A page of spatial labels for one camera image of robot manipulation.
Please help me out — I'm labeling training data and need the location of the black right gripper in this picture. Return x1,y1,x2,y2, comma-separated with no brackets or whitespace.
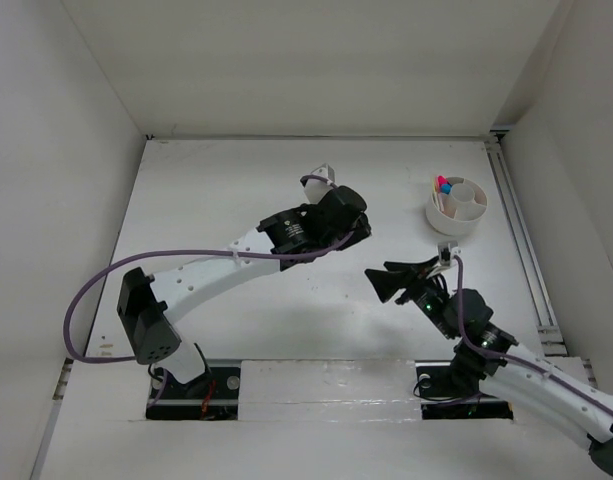
363,255,456,339

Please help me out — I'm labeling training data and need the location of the yellow highlighter pen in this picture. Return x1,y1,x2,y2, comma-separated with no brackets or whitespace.
431,184,442,210

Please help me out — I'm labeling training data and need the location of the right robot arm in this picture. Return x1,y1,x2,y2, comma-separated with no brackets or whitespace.
365,257,613,477

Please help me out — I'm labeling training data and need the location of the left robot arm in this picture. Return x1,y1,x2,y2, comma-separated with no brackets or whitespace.
117,186,371,397

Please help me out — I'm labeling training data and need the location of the white round compartment container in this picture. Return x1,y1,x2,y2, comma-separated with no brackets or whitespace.
425,176,488,237

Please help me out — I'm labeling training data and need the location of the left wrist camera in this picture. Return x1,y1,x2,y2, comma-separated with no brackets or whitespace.
300,163,335,204

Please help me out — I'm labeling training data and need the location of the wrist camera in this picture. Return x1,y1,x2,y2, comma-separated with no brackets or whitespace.
437,240,461,265
300,163,335,204

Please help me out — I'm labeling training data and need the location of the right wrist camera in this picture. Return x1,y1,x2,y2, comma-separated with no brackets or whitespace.
437,240,461,265

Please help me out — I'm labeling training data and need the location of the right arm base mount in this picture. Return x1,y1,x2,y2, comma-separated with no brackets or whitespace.
411,360,514,421

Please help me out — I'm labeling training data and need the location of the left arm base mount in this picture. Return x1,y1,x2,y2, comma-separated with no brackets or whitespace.
145,359,242,421

